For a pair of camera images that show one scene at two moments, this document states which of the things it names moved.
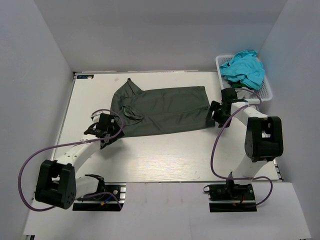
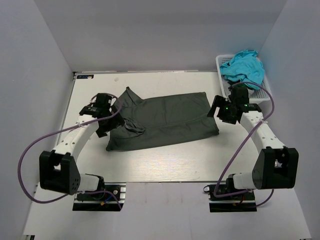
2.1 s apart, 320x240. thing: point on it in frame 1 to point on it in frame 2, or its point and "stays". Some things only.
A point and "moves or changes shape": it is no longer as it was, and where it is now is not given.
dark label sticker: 83,76 stays
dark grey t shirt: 150,111 moves or changes shape
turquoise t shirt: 245,66 stays
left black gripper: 110,135 to 105,124
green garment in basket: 237,85 stays
